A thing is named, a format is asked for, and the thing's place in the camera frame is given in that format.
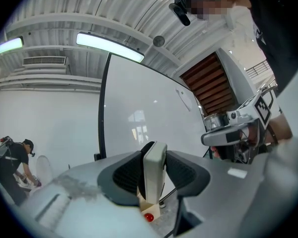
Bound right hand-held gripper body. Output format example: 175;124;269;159
225;89;281;164

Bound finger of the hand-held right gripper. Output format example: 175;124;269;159
200;125;240;147

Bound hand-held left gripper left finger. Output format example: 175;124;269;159
19;150;165;238

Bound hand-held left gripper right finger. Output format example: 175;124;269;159
163;134;298;238

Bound white and black handheld device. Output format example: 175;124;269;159
136;140;168;208

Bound person's right forearm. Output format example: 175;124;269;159
265;112;295;146

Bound large white board panel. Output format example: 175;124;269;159
102;53;210;159

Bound person's right hand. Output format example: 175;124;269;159
239;125;260;147

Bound silver metal container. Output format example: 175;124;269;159
204;114;230;133

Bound metal railing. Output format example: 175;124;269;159
245;59;272;77

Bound large white toilet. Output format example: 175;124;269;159
29;154;53;198

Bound wooden staircase underside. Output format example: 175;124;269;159
179;52;239;117

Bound small wooden box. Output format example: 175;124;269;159
136;185;164;224

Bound person's black clothing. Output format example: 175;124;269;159
248;0;298;94

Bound round ceiling sensor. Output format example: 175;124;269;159
152;35;165;48

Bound long ceiling light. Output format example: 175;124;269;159
75;31;146;64
0;36;24;56

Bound white air vent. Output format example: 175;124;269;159
22;56;67;67

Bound black head camera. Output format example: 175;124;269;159
168;0;192;27

